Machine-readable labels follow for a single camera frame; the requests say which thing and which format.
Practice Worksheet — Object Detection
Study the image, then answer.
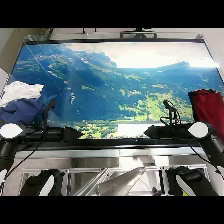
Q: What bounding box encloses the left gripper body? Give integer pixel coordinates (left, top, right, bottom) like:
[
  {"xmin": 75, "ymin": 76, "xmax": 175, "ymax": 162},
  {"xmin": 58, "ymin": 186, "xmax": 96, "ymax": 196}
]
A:
[{"xmin": 61, "ymin": 126, "xmax": 84, "ymax": 142}]

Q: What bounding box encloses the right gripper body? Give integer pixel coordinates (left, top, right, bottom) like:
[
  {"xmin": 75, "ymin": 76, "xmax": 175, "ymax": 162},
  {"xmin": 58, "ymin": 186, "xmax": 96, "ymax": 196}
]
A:
[{"xmin": 143, "ymin": 124, "xmax": 168, "ymax": 140}]

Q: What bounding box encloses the white T-shirt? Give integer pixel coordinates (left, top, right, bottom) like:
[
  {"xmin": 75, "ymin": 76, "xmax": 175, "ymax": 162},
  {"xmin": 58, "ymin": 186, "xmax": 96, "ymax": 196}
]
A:
[{"xmin": 0, "ymin": 80, "xmax": 45, "ymax": 108}]

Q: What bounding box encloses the blue garment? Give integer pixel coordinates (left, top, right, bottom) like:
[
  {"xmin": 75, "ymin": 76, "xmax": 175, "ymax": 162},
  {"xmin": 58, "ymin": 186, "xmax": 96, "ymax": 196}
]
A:
[{"xmin": 0, "ymin": 97, "xmax": 47, "ymax": 126}]

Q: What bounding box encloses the red garment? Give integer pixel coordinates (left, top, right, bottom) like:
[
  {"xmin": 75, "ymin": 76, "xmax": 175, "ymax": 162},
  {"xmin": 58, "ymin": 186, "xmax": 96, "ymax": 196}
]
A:
[{"xmin": 187, "ymin": 88, "xmax": 224, "ymax": 142}]

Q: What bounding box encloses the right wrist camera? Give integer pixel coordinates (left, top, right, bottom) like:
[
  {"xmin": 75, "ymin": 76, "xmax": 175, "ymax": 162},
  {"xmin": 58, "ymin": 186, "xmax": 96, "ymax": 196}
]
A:
[{"xmin": 159, "ymin": 99, "xmax": 181, "ymax": 127}]

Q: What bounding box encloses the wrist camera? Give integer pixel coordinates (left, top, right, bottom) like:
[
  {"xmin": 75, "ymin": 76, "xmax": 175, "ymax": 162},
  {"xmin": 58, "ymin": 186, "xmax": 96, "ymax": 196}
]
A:
[
  {"xmin": 42, "ymin": 97, "xmax": 58, "ymax": 132},
  {"xmin": 159, "ymin": 99, "xmax": 181, "ymax": 127}
]

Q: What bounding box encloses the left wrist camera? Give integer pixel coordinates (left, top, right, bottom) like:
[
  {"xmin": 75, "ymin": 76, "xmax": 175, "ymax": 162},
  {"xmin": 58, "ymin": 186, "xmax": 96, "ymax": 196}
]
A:
[{"xmin": 42, "ymin": 97, "xmax": 58, "ymax": 132}]

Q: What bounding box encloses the black cable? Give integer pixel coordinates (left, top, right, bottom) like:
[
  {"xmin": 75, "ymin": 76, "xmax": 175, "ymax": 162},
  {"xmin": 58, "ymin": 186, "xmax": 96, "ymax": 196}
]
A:
[
  {"xmin": 184, "ymin": 138, "xmax": 224, "ymax": 176},
  {"xmin": 1, "ymin": 138, "xmax": 47, "ymax": 188}
]

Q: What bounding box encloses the silver frame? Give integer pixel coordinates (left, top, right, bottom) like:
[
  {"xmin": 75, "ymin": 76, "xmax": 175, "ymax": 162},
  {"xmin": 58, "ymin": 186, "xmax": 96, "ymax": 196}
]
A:
[{"xmin": 13, "ymin": 145, "xmax": 224, "ymax": 197}]

